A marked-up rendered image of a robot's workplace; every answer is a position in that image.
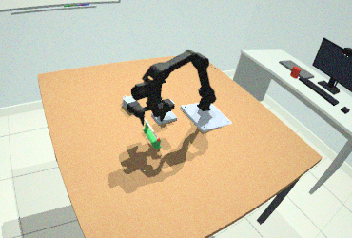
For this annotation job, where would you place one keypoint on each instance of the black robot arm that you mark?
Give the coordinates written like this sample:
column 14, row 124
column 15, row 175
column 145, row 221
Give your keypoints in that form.
column 159, row 72

